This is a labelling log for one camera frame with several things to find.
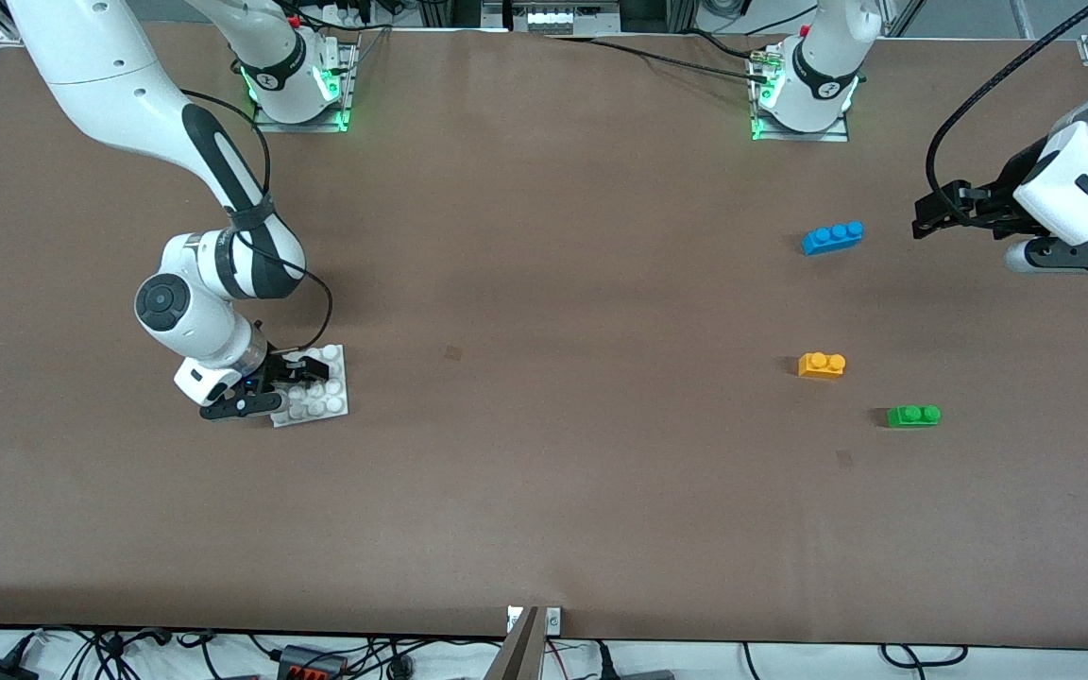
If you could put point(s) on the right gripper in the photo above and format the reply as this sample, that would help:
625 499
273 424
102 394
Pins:
277 370

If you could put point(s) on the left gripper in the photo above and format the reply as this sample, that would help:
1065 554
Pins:
995 205

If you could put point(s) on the white studded base plate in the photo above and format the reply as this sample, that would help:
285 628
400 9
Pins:
336 401

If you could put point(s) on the yellow two-stud block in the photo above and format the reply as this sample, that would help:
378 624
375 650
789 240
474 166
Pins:
822 365

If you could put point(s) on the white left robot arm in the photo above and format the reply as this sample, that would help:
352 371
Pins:
823 76

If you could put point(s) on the blue three-stud block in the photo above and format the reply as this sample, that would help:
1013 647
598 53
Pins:
832 237

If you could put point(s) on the green two-stud block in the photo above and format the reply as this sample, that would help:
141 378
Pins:
913 416

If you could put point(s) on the black box with red connectors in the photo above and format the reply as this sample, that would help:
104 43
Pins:
313 664

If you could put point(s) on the white power strip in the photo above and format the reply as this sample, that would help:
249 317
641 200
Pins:
558 17

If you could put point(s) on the white metal bracket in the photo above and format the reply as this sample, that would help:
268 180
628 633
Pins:
553 620

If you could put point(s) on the brown wooden post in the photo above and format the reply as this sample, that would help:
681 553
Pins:
516 656

